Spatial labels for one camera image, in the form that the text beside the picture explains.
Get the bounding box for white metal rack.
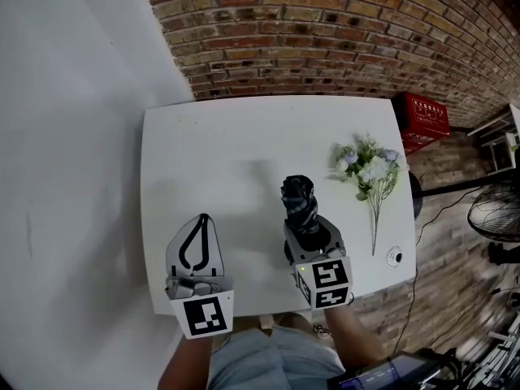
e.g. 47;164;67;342
466;102;520;175

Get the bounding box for person's light blue shorts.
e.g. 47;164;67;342
207;324;347;390

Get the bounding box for white round cable grommet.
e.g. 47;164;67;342
384;245;405;268

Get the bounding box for person's left forearm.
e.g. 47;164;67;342
157;332;217;390

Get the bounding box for dark laptop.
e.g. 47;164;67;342
326;351;449;390

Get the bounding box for white table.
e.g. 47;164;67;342
140;95;420;319

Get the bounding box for red box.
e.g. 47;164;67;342
391;91;453;156

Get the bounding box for beige strap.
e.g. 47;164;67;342
258;314;286;337

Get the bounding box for black floor fan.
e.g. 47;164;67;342
466;180;520;244

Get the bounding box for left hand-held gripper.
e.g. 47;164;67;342
163;213;236;340

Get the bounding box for black table base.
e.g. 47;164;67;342
408;172;424;221

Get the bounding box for person's right forearm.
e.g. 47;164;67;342
322;304;388;372

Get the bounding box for artificial flower bouquet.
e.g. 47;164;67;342
327;132;410;258

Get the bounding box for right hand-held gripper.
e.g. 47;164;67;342
282;216;353;312

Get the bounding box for thin black cable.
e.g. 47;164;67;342
394;184;491;357

